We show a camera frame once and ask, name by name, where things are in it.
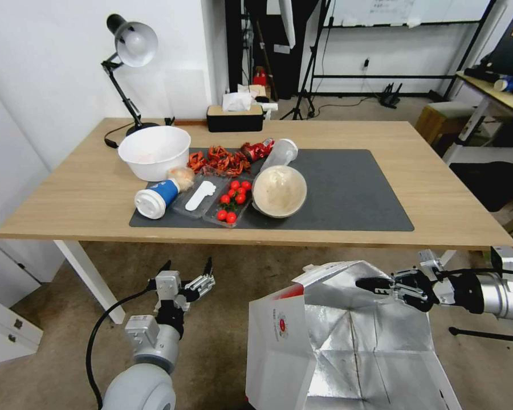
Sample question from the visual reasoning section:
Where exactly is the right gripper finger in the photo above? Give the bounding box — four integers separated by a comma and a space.
355, 268, 420, 288
369, 285, 428, 306

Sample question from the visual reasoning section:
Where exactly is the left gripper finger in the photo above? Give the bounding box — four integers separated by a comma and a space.
148, 259, 172, 282
184, 256, 217, 305

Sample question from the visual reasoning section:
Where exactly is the white foil-lined delivery bag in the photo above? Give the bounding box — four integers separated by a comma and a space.
245, 259, 463, 410

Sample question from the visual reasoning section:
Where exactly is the black bag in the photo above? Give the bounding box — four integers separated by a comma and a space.
449, 161, 513, 213

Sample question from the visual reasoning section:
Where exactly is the clear plastic tomato tray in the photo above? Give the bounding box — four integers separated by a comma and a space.
202, 173, 255, 229

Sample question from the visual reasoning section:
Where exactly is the black stand leg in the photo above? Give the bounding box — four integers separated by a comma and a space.
447, 325, 513, 342

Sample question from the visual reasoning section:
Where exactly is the blue paper cup white lid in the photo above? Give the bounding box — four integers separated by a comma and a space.
135, 178, 180, 220

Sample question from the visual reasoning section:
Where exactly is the white plastic spoon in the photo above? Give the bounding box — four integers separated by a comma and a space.
184, 181, 217, 212

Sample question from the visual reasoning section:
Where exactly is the dark grey desk mat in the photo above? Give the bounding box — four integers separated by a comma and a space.
129, 147, 414, 232

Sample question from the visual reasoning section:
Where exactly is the crumpled brown napkin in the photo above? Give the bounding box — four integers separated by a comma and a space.
166, 166, 196, 190

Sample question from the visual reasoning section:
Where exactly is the large white plastic bowl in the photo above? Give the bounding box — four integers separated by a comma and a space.
117, 125, 192, 182

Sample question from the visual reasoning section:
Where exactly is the wooden table with white legs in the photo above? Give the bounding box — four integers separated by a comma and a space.
0, 118, 513, 325

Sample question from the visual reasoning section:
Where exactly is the beige paper bowl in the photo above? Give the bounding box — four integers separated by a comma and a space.
251, 165, 308, 219

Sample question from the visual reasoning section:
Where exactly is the red crayfish shells pile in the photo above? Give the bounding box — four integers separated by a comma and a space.
187, 145, 252, 178

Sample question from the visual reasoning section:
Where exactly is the crushed red drink can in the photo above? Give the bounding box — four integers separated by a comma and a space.
241, 137, 275, 163

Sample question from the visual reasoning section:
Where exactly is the clear plastic cup white lid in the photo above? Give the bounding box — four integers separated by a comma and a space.
263, 138, 299, 168

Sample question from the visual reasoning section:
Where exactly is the black tissue box wooden lid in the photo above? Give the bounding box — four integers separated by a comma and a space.
206, 105, 264, 133

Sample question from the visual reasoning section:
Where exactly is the wooden stool grey cushion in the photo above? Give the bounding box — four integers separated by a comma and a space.
414, 101, 475, 148

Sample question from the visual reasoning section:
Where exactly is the white drawer cabinet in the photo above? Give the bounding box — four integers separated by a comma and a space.
0, 232, 44, 368

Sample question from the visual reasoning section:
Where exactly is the white tissue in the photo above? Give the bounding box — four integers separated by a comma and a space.
222, 92, 254, 113

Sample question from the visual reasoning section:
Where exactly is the black router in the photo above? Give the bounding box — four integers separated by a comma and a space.
378, 83, 404, 110

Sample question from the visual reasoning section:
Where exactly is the small white gadget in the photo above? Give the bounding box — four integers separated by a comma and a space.
256, 96, 279, 120

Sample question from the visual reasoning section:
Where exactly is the black tripod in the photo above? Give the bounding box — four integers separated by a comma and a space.
280, 0, 332, 120

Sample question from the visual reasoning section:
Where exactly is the wooden side desk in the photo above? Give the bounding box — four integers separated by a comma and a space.
442, 70, 513, 167

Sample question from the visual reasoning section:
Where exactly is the black device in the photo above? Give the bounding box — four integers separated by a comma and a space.
463, 64, 503, 84

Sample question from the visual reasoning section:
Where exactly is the black desk lamp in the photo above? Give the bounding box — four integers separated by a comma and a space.
101, 13, 161, 137

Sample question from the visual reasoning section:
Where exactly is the white fabric diffuser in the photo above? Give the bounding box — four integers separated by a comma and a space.
279, 0, 321, 48

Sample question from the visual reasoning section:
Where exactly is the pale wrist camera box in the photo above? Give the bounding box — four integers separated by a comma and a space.
155, 270, 183, 301
418, 249, 445, 270

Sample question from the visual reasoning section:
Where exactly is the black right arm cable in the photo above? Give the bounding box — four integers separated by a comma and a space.
435, 267, 503, 282

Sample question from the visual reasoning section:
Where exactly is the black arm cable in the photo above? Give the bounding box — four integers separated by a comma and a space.
85, 286, 157, 410
435, 267, 503, 282

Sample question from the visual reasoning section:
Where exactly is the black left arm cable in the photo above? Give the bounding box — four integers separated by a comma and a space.
85, 286, 157, 410

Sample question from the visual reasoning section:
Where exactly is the black lamp cable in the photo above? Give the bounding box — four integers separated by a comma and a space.
104, 128, 129, 149

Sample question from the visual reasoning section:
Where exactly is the whiteboard with black frame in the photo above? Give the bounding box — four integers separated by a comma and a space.
320, 0, 496, 28

